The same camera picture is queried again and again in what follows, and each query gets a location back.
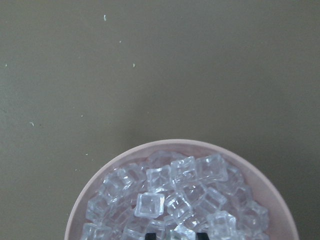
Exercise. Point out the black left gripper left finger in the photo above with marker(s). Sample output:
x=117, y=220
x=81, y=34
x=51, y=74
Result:
x=150, y=236

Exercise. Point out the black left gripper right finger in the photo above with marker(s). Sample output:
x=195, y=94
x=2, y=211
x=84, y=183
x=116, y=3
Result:
x=201, y=236

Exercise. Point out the clear ice cube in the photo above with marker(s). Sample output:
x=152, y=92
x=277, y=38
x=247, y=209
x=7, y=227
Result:
x=149, y=205

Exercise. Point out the pink bowl of ice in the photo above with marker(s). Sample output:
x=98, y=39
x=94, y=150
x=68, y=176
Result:
x=281, y=222

